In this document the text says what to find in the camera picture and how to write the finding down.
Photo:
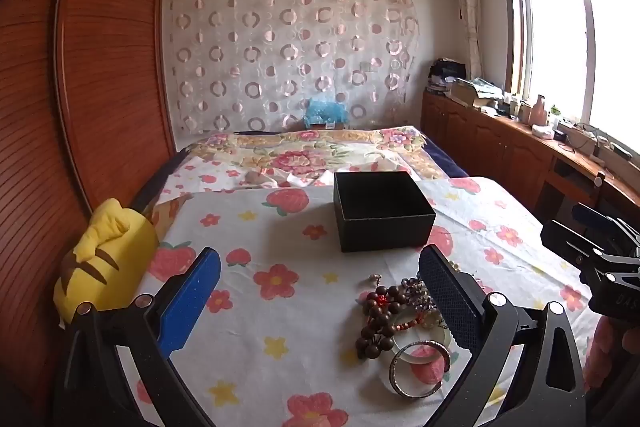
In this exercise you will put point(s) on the pale jade bangle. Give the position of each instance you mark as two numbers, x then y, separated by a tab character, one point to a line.
440	333

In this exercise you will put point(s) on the window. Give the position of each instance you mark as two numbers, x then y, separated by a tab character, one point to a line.
575	47

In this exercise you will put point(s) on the dark clothes pile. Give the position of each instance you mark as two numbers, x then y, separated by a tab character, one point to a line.
447	72

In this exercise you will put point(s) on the checked window curtain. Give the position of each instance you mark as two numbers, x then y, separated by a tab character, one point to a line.
467	7

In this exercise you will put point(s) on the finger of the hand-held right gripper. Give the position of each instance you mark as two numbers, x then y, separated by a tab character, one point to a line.
565	234
595	214

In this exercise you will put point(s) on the carved silver bangle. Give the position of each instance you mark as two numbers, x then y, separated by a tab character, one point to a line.
400	382

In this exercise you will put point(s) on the wooden cabinet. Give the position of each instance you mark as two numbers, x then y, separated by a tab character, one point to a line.
490	142

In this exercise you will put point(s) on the floral blanket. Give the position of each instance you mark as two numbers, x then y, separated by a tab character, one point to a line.
300	152

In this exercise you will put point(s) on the dark blue bed sheet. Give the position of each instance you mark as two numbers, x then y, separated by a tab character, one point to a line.
445	157

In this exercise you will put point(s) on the strawberry print bed sheet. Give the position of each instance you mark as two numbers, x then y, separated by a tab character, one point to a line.
280	287

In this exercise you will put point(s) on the pink bottle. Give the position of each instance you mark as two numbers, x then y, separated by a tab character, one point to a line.
540	109

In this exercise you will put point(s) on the stack of boxes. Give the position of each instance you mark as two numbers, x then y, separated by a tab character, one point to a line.
472	92

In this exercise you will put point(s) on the yellow striped plush toy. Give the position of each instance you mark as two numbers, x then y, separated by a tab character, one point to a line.
110	247

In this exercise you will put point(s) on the circle pattern wall curtain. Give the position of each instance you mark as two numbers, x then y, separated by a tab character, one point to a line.
280	57

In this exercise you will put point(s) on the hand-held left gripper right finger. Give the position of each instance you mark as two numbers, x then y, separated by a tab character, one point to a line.
449	302

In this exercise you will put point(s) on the black square box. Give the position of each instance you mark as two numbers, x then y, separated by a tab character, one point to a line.
385	217

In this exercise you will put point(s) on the blue lace bag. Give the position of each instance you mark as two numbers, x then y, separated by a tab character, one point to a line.
325	112

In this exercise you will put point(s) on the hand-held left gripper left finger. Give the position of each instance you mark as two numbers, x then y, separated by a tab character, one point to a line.
192	302

